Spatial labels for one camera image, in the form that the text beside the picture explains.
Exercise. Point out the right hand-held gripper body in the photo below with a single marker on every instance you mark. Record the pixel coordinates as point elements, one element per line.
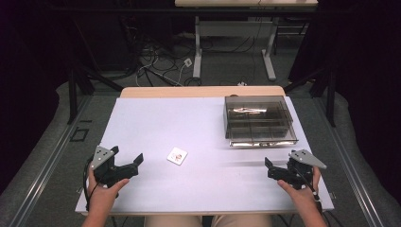
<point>298,170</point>

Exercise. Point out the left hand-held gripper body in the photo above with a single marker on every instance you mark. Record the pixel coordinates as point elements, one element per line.
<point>108,171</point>

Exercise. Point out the small white card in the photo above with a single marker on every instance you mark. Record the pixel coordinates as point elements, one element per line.
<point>177,156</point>

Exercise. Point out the clear grey drawer box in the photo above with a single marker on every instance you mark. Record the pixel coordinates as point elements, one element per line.
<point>258,121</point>

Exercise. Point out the person's left hand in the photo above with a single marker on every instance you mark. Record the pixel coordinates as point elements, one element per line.
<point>105,192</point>

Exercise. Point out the person's right hand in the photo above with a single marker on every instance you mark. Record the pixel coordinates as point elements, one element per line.
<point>301,192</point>

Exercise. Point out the black metal stand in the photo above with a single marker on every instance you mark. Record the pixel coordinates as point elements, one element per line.
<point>329,94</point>
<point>74,94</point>

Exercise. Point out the person's legs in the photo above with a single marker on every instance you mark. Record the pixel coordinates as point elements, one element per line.
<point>208,221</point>

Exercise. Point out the white plug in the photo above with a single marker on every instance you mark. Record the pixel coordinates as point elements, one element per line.
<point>241,83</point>

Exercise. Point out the white power strip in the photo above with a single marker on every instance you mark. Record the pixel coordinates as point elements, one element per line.
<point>188,62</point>

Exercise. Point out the white-legged desk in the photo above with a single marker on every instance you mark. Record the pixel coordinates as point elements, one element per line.
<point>233,30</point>

